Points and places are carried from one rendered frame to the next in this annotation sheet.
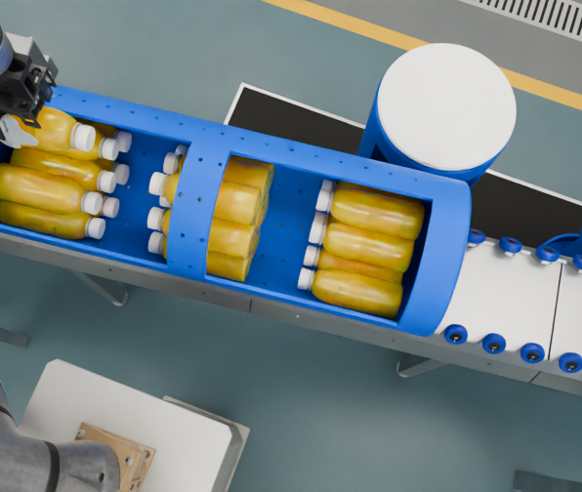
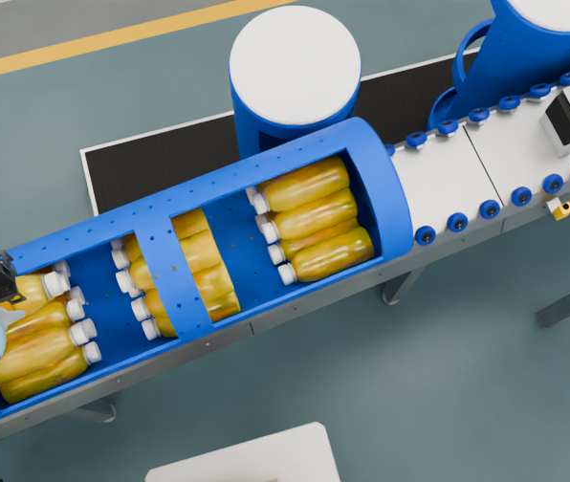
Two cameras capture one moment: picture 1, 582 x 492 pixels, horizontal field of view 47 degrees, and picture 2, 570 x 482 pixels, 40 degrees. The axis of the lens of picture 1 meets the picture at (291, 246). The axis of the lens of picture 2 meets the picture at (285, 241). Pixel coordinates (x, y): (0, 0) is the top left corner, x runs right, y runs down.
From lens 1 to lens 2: 0.35 m
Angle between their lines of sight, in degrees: 8
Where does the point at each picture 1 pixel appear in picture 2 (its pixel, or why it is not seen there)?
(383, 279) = (344, 232)
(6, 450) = not seen: outside the picture
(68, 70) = not seen: outside the picture
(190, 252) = (193, 314)
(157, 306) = (145, 395)
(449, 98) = (293, 56)
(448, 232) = (375, 164)
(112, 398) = (215, 466)
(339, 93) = (168, 100)
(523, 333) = (472, 199)
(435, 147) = (310, 103)
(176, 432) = (282, 455)
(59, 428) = not seen: outside the picture
